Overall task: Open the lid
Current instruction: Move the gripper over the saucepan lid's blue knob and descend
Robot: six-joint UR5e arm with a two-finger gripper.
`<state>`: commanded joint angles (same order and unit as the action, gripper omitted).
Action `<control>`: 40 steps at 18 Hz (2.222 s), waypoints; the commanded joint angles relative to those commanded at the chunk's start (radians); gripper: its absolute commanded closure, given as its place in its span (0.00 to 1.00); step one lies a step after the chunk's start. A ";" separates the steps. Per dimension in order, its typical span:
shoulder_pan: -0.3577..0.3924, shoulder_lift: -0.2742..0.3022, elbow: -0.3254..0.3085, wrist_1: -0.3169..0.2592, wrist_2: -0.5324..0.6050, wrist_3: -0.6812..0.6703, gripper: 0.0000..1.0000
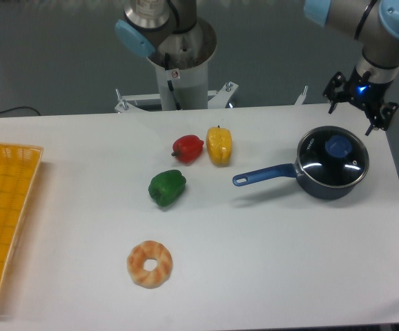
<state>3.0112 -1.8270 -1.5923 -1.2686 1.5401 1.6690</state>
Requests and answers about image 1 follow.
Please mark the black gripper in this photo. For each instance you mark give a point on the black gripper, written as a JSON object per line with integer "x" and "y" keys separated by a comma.
{"x": 364, "y": 89}

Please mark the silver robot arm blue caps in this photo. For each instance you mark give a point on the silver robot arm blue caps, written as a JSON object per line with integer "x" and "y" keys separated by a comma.
{"x": 180, "y": 44}

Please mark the glass lid blue knob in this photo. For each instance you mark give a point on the glass lid blue knob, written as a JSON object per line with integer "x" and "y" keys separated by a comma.
{"x": 333, "y": 156}

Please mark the yellow bell pepper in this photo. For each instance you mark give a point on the yellow bell pepper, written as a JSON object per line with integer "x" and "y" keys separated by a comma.
{"x": 219, "y": 145}

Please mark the red bell pepper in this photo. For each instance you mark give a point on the red bell pepper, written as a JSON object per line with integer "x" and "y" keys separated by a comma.
{"x": 188, "y": 148}

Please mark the green bell pepper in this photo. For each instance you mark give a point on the green bell pepper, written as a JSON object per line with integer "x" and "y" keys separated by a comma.
{"x": 166, "y": 187}

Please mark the blue saucepan with handle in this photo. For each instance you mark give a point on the blue saucepan with handle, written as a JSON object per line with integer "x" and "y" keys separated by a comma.
{"x": 293, "y": 170}

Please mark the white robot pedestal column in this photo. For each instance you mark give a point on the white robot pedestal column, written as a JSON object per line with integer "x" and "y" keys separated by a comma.
{"x": 182, "y": 89}

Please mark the white metal base frame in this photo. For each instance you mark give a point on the white metal base frame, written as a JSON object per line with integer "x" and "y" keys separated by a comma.
{"x": 223, "y": 98}

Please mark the glazed ring doughnut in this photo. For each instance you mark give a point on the glazed ring doughnut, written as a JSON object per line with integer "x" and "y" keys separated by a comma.
{"x": 149, "y": 264}

